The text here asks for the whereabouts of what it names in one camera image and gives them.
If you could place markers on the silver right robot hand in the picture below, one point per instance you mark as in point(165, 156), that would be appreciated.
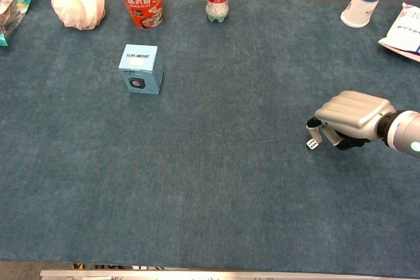
point(356, 112)

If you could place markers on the small white die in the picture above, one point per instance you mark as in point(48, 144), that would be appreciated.
point(312, 144)

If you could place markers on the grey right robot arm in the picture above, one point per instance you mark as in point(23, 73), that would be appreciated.
point(402, 132)

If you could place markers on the white printed snack bag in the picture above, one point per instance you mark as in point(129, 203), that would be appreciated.
point(403, 32)

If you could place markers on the white paper cup blue band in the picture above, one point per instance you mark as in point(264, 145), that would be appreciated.
point(361, 6)

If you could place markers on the teal felt table cloth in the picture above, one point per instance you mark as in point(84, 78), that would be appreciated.
point(210, 178)

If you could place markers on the light blue speaker box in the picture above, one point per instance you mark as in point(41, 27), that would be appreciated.
point(141, 69)

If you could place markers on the white mesh bath sponge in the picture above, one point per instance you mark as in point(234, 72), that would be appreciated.
point(78, 4)

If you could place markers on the teal plastic snack bag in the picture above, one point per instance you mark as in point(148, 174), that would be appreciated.
point(11, 11)

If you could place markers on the silver metal frame rail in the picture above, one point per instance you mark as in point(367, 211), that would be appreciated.
point(197, 274)

